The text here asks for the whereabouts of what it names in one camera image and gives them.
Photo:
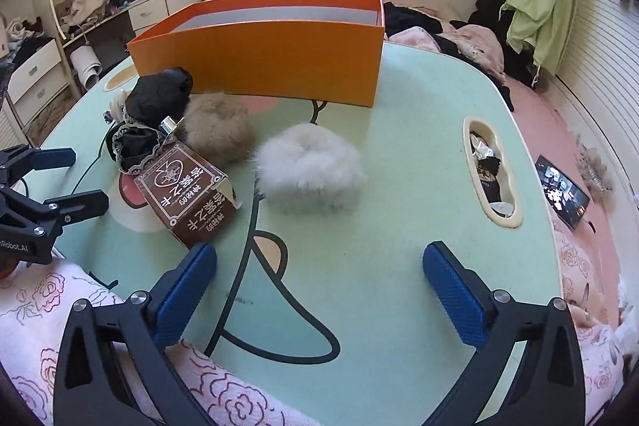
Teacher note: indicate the pink bed sheet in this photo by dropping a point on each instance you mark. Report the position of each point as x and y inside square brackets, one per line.
[549, 126]

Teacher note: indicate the tan fur pompom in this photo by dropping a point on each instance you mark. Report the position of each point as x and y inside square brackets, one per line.
[214, 131]

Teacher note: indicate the white cloth pile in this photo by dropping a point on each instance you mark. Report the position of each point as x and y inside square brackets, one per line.
[87, 7]

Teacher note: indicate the white fur pompom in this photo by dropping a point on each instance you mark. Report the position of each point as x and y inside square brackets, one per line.
[309, 166]

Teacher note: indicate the grey fuzzy hair clip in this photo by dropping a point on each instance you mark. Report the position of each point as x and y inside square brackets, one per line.
[596, 171]

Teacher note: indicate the orange cardboard box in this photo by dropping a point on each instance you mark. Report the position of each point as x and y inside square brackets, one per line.
[279, 56]

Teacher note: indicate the pink printed fleece blanket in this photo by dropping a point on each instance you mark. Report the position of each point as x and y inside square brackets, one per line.
[474, 46]

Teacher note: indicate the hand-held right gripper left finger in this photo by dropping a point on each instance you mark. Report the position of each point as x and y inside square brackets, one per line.
[184, 296]

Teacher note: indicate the white slatted panel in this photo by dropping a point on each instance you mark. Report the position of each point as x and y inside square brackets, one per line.
[599, 56]

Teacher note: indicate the black smartphone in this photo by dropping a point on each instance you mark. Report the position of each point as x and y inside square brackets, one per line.
[561, 189]

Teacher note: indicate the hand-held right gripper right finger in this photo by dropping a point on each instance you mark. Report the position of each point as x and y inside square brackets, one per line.
[457, 296]

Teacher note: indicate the black clothing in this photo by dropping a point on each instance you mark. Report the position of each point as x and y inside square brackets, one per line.
[409, 19]

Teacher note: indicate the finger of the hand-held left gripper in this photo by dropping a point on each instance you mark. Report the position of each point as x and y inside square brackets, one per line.
[52, 158]
[82, 205]

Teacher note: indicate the white paper roll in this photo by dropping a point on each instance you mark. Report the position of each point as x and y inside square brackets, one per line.
[86, 66]

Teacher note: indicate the black metal-tipped device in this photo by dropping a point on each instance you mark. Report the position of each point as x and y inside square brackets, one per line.
[167, 125]

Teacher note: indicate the white drawer unit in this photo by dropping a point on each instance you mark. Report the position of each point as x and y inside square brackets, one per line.
[35, 71]

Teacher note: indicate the black satin lace scrunchie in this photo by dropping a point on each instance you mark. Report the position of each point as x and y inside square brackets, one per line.
[132, 146]

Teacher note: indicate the white drawer cabinet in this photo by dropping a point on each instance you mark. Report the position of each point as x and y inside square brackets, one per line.
[150, 12]

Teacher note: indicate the pink rose-print quilt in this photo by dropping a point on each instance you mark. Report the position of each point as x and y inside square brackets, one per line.
[40, 306]

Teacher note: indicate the black garment pile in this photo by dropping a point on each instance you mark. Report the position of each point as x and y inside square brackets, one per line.
[491, 9]

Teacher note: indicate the brown carton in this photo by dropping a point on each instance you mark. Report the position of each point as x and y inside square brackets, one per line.
[184, 196]

